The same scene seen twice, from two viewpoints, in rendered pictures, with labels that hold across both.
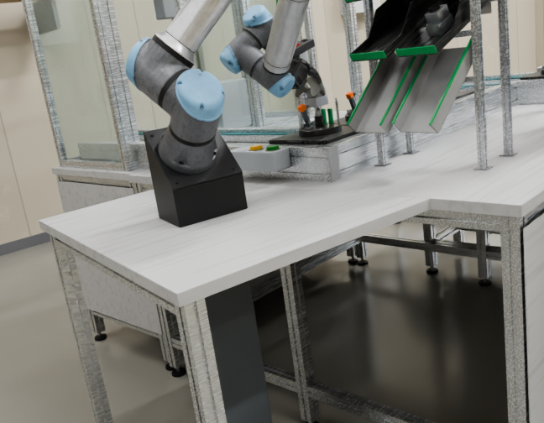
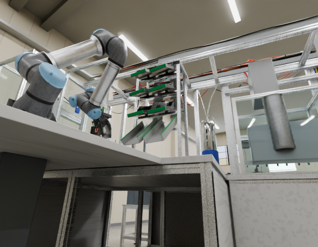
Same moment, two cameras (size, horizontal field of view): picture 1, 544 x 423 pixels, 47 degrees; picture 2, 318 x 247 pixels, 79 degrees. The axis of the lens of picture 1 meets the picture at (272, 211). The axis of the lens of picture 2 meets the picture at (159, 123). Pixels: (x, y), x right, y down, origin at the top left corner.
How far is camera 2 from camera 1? 0.90 m
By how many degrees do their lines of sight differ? 43
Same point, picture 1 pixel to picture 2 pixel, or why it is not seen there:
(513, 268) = (208, 195)
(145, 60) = (29, 56)
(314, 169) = not seen: hidden behind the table
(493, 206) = (196, 157)
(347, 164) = not seen: hidden behind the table
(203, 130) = (46, 90)
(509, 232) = (204, 172)
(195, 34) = (62, 58)
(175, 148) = (24, 100)
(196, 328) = not seen: outside the picture
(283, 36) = (102, 84)
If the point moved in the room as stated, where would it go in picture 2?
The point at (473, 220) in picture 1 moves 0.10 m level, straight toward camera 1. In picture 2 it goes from (184, 169) to (189, 165)
